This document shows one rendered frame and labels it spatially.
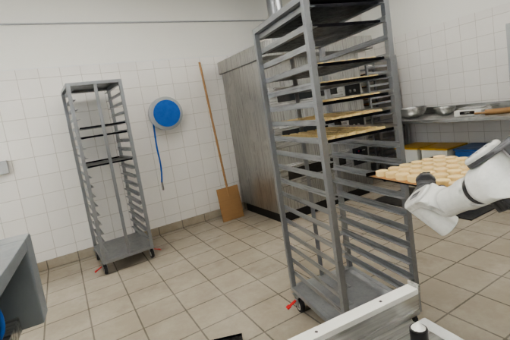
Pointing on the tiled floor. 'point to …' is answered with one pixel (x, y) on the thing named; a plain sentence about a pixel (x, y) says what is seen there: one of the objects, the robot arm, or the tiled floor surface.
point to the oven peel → (228, 199)
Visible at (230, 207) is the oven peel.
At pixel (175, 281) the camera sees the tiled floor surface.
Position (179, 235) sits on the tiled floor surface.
